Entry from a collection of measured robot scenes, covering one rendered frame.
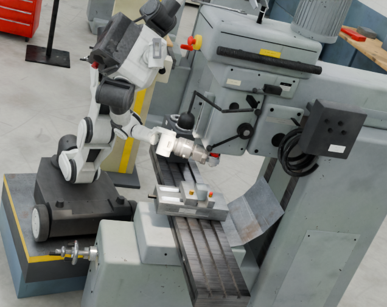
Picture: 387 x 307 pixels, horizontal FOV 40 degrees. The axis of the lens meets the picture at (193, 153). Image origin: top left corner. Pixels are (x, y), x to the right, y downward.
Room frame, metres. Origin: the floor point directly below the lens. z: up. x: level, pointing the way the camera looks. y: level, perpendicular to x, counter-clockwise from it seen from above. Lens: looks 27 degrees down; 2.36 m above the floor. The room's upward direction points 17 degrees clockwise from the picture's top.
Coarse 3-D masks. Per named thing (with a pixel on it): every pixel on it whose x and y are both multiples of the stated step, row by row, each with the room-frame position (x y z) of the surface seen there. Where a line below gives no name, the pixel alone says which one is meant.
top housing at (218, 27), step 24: (216, 24) 2.00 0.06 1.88; (240, 24) 2.06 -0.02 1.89; (264, 24) 2.19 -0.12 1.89; (288, 24) 2.33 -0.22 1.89; (216, 48) 2.00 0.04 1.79; (240, 48) 2.03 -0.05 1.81; (264, 48) 2.07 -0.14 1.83; (288, 48) 2.10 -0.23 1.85; (312, 48) 2.14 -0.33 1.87; (288, 72) 2.12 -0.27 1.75
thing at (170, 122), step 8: (168, 120) 2.72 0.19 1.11; (176, 120) 2.72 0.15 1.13; (168, 128) 2.69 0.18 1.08; (176, 128) 2.64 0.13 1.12; (176, 136) 2.59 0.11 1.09; (184, 136) 2.61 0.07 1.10; (192, 136) 2.64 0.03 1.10; (168, 160) 2.59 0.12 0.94; (176, 160) 2.61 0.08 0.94; (184, 160) 2.63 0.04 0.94
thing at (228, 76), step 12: (216, 72) 2.12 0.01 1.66; (228, 72) 2.04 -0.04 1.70; (240, 72) 2.06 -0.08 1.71; (252, 72) 2.07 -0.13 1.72; (264, 72) 2.10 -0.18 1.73; (228, 84) 2.04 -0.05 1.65; (240, 84) 2.06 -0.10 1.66; (252, 84) 2.08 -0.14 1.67; (276, 84) 2.12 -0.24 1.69; (288, 84) 2.14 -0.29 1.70; (276, 96) 2.13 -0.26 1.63; (288, 96) 2.14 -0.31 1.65
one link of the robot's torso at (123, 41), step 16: (112, 16) 2.34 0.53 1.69; (144, 16) 2.30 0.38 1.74; (112, 32) 2.22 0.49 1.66; (128, 32) 2.26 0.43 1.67; (144, 32) 2.31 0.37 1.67; (96, 48) 2.18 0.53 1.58; (112, 48) 2.19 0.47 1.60; (128, 48) 2.23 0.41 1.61; (144, 48) 2.28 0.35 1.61; (96, 64) 2.28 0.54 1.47; (112, 64) 2.22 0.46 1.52; (128, 64) 2.20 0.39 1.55; (144, 64) 2.25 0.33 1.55; (128, 80) 2.20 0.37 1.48; (144, 80) 2.22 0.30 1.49
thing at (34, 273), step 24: (24, 192) 2.64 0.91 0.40; (0, 216) 2.73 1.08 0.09; (24, 216) 2.42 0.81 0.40; (24, 240) 2.23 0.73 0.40; (48, 240) 2.29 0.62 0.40; (72, 240) 2.35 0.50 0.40; (24, 264) 2.17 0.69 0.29; (48, 264) 2.18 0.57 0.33; (72, 264) 2.26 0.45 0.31; (24, 288) 2.22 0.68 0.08; (48, 288) 2.30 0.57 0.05; (72, 288) 2.38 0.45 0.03
